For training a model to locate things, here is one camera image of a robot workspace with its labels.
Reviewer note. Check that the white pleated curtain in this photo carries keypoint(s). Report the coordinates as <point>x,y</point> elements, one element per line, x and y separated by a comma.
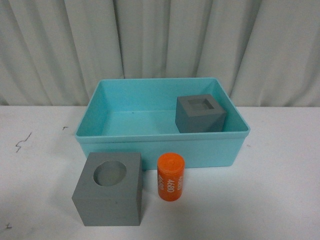
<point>265,53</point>

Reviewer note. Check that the gray cube with round hole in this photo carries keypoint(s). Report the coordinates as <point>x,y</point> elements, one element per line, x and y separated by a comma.
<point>109,190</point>

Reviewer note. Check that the gray cube with square hole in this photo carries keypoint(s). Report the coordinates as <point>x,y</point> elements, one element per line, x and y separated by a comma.
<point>199,114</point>

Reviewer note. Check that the light blue plastic box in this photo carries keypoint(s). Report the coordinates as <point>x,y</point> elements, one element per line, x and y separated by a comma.
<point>138,115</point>

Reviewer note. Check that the orange cylinder with white numbers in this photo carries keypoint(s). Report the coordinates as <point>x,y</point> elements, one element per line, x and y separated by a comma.
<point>170,176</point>

